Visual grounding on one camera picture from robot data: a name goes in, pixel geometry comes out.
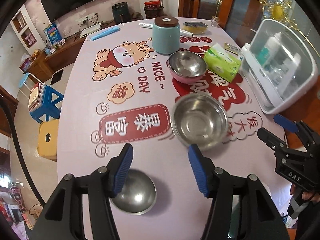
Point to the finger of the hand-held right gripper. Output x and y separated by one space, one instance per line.
285 123
270 137

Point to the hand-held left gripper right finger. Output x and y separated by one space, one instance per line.
197 172

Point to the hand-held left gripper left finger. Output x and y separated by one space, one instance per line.
122 172

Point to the small stainless steel bowl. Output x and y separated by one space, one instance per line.
137 192

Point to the large stainless steel bowl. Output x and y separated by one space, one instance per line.
200 122

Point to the pink steel bowl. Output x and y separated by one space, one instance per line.
187 65

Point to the person's right hand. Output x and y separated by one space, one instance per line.
311 196

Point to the pink printed tablecloth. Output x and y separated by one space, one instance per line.
162 160

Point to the white sterilizer cabinet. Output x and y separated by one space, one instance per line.
282 67

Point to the yellow plastic stool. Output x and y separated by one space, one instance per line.
50 147

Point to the green tissue pack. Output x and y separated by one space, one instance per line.
222 65

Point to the silver packet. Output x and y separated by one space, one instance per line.
232 48

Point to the blue plastic stool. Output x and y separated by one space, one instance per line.
50 100

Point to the golden sun ornament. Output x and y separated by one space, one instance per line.
277 11

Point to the stack of books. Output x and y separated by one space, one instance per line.
36 96

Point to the small glass cup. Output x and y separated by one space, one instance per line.
215 21

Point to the brown wooden room door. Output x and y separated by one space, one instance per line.
7 110

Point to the round yellow tin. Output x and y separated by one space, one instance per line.
195 28

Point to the wooden television cabinet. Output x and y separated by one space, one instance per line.
62 55

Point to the silver foil roll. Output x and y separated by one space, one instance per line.
186 32
146 25

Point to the small pale blue stool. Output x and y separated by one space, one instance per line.
25 78

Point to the teal canister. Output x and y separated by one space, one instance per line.
166 37

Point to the blue face mask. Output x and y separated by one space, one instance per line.
105 32

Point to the red box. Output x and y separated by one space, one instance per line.
27 65

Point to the white router box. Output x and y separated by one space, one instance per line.
91 30

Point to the orange wooden sliding door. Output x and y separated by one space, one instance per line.
184 0

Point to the dark green air fryer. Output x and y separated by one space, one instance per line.
120 12

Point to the dark round basket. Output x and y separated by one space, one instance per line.
153 13

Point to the red lid jar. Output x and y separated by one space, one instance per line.
152 4

